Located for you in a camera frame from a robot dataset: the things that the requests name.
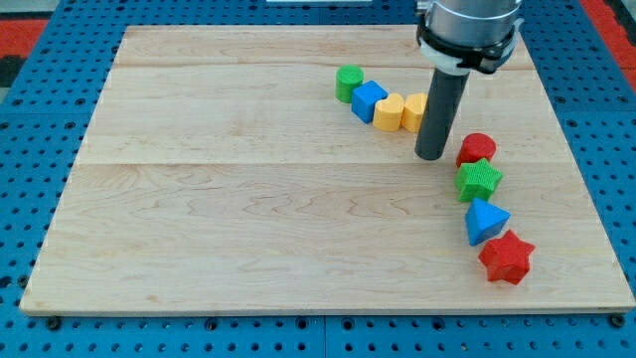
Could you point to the blue triangle block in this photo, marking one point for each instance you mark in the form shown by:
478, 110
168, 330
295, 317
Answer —
484, 221

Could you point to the yellow heart block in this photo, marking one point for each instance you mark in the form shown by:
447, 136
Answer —
388, 112

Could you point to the red cylinder block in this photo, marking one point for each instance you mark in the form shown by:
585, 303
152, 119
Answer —
474, 147

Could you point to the blue cube block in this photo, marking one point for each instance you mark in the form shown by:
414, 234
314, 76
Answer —
364, 99

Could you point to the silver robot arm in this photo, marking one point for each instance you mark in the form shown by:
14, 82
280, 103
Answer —
461, 36

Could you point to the green cylinder block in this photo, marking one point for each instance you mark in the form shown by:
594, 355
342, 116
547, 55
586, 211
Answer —
348, 77

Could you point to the yellow pentagon block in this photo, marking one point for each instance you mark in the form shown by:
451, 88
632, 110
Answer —
413, 111

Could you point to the wooden board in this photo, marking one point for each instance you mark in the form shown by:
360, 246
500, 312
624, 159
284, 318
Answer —
219, 176

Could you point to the green star block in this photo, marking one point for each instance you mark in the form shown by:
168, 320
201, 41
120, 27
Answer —
477, 180

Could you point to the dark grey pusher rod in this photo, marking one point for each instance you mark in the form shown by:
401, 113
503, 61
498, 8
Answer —
444, 96

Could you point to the red star block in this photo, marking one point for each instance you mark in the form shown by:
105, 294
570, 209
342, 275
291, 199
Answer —
507, 258

